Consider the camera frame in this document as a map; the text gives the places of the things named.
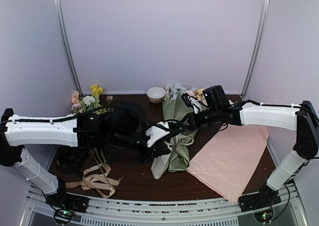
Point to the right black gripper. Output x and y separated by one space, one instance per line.
193 125

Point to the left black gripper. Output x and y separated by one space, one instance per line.
159 148

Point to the beige printed ribbon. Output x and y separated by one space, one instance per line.
178 159

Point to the green wrapping paper sheet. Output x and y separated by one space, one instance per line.
175 109

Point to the pink carnation fake flower stem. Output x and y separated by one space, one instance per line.
191 92

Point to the yellow fake flower stem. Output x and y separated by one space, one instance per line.
199 94

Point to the blue fake flower stem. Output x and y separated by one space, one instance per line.
173 90

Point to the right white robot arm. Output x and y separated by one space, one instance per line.
299 118

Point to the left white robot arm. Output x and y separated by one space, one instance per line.
125 126

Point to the bunch of fake flowers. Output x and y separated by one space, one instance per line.
83 105

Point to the white patterned ceramic bowl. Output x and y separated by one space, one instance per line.
156 94

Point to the pink wrapping paper sheet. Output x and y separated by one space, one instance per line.
227 162

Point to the tan plain ribbon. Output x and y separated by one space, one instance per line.
96 178

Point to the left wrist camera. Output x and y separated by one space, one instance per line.
157 132

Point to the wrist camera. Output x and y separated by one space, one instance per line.
191 102
157 132

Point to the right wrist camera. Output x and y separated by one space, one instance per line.
191 102

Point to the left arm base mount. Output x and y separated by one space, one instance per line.
65 208

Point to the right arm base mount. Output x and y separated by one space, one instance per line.
261 205

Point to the right aluminium frame post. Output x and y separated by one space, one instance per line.
264 13

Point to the aluminium frame post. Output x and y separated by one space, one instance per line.
264 13
66 45

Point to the left aluminium frame post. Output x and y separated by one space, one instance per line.
66 45

